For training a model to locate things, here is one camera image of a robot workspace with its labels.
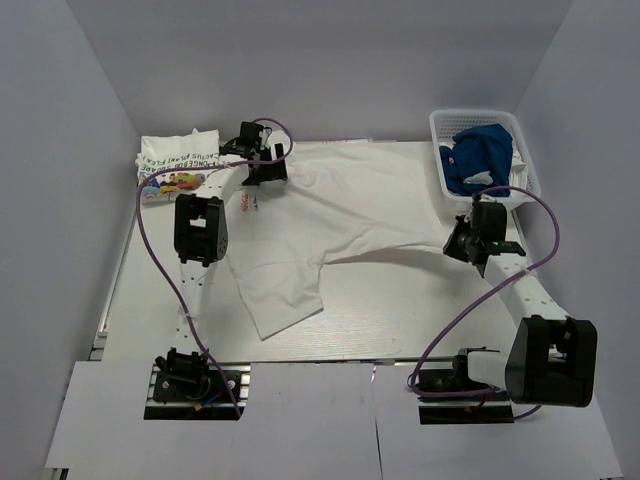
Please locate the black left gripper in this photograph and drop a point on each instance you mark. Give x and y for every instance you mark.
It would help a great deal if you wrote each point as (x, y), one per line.
(275, 171)

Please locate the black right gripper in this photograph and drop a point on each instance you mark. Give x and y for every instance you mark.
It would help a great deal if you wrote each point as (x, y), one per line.
(451, 249)

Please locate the folded white cartoon t shirt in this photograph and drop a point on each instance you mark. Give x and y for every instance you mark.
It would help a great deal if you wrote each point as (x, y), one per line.
(174, 165)

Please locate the white red print t shirt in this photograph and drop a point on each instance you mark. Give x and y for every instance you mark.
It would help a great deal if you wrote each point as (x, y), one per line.
(341, 200)

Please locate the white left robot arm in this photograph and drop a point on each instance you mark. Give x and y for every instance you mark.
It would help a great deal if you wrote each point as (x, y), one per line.
(201, 241)

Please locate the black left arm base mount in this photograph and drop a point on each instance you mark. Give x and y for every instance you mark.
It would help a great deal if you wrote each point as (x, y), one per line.
(189, 387)

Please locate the white plastic basket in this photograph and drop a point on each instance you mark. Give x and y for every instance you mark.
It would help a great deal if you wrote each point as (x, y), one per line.
(445, 124)

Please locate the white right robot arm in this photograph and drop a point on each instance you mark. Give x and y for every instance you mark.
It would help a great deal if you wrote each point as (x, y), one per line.
(552, 359)

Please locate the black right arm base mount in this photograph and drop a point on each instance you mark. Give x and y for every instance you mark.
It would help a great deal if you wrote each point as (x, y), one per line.
(470, 390)

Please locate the blue t shirt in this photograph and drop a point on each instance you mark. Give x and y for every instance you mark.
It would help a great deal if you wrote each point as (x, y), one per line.
(480, 157)

